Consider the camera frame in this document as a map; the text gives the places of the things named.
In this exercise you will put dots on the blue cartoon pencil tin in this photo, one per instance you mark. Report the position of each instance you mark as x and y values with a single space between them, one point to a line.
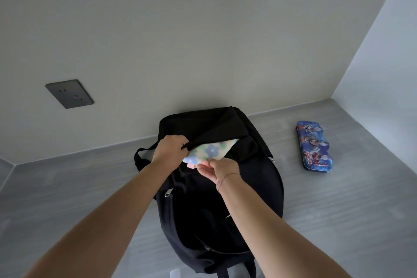
314 147

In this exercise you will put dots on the grey wall socket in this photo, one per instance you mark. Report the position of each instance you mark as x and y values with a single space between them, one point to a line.
69 93

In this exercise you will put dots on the person's right hand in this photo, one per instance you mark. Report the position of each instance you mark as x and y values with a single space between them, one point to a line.
223 172

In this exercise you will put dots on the person's right forearm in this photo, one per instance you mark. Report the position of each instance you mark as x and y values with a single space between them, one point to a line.
277 238

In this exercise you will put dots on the pastel flower pencil pouch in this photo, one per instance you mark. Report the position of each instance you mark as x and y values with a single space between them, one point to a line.
211 150

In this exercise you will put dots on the person's left forearm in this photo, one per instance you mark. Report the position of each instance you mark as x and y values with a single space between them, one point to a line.
97 229

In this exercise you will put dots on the black backpack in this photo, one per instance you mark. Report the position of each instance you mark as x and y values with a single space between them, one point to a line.
221 206

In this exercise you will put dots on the small white tape square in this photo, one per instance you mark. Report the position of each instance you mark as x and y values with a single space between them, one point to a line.
174 274

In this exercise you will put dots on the person's left hand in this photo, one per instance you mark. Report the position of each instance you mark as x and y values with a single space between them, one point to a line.
167 150

